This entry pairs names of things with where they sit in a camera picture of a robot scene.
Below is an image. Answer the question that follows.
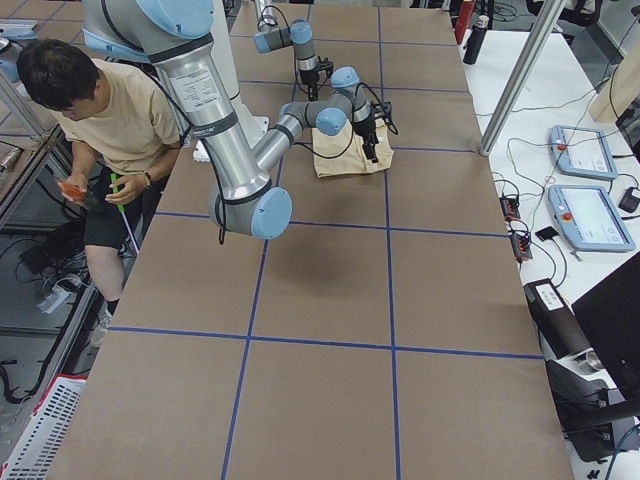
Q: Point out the teach pendant tablet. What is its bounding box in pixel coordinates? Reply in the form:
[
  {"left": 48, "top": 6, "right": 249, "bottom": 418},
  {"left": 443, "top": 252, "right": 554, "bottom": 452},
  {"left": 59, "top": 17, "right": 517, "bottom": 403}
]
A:
[
  {"left": 549, "top": 125, "right": 618, "bottom": 181},
  {"left": 547, "top": 185, "right": 636, "bottom": 252}
]

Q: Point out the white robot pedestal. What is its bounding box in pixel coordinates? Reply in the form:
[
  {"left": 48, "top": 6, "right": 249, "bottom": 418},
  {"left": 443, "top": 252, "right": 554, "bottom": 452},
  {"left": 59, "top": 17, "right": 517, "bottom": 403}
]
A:
[{"left": 192, "top": 0, "right": 271, "bottom": 165}]

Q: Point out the aluminium frame post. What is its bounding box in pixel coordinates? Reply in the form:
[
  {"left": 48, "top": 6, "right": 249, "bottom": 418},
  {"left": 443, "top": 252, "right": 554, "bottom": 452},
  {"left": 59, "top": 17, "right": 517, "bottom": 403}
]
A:
[{"left": 479, "top": 0, "right": 564, "bottom": 156}]

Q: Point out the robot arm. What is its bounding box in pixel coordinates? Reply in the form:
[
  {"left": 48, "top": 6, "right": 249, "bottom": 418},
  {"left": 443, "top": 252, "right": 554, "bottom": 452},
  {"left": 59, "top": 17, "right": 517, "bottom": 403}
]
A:
[
  {"left": 83, "top": 1, "right": 378, "bottom": 239},
  {"left": 254, "top": 1, "right": 332, "bottom": 101}
]

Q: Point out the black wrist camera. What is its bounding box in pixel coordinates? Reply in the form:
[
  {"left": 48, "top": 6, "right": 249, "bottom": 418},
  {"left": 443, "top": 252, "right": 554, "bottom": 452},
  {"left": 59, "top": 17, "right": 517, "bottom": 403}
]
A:
[
  {"left": 371, "top": 101, "right": 394, "bottom": 126},
  {"left": 317, "top": 57, "right": 334, "bottom": 78}
]

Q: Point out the far teach pendant tablet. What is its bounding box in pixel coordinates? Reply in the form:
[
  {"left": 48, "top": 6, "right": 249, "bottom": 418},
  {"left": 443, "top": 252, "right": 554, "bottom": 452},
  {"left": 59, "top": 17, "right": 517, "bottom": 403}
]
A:
[{"left": 549, "top": 125, "right": 618, "bottom": 181}]

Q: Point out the red thermos bottle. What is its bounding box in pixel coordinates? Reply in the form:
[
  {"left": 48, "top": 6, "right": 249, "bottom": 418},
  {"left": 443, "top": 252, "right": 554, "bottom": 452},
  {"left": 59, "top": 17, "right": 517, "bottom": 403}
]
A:
[{"left": 454, "top": 0, "right": 475, "bottom": 45}]

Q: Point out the near teach pendant tablet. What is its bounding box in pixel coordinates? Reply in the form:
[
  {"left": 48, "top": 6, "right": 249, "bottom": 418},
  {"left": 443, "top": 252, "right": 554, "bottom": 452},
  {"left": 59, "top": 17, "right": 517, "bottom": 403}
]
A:
[{"left": 547, "top": 185, "right": 636, "bottom": 252}]

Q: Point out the black monitor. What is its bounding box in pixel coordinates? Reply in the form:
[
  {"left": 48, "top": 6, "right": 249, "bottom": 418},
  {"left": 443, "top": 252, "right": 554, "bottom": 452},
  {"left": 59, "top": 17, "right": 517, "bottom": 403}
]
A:
[{"left": 572, "top": 255, "right": 639, "bottom": 398}]

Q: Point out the orange snack packet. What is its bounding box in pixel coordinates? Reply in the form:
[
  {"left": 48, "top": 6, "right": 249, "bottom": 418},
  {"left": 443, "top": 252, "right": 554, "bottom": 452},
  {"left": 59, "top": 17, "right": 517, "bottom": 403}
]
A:
[{"left": 57, "top": 181, "right": 85, "bottom": 204}]

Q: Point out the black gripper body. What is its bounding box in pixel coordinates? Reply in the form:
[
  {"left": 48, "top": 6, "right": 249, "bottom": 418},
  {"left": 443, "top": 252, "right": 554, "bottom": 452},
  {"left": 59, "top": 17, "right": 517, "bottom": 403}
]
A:
[
  {"left": 299, "top": 67, "right": 320, "bottom": 89},
  {"left": 352, "top": 102, "right": 376, "bottom": 138}
]

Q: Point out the person in beige shirt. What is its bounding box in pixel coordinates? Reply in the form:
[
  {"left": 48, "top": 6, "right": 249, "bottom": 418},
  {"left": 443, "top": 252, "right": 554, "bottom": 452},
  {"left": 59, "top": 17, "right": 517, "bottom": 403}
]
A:
[{"left": 17, "top": 39, "right": 181, "bottom": 347}]

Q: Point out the green stick tool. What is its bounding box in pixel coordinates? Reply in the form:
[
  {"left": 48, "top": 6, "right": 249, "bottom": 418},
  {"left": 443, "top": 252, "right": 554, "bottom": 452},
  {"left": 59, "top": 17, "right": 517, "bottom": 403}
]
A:
[{"left": 110, "top": 172, "right": 140, "bottom": 256}]

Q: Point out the brown paper table cover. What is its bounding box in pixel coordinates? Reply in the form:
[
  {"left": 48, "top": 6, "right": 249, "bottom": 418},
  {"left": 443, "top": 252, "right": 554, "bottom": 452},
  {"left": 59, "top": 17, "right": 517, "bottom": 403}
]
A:
[{"left": 50, "top": 5, "right": 572, "bottom": 479}]

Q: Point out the beige long sleeve shirt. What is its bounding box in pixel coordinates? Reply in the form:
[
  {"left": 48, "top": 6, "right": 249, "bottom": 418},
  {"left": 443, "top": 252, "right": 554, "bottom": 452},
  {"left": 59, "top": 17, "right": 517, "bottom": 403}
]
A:
[{"left": 311, "top": 119, "right": 394, "bottom": 178}]

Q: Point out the white plastic basket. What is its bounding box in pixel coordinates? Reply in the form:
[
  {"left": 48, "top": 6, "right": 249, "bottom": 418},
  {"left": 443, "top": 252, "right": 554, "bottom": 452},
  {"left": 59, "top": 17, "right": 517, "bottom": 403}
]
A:
[{"left": 1, "top": 374, "right": 87, "bottom": 480}]

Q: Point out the white power strip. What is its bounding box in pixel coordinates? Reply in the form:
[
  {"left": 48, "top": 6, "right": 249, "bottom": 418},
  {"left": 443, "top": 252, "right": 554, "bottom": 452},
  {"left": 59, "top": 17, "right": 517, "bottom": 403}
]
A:
[{"left": 37, "top": 278, "right": 82, "bottom": 314}]

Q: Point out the black thermos bottle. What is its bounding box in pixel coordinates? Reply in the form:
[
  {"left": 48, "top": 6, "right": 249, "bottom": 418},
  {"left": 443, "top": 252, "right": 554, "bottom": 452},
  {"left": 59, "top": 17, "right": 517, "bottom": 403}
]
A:
[{"left": 463, "top": 15, "right": 490, "bottom": 65}]

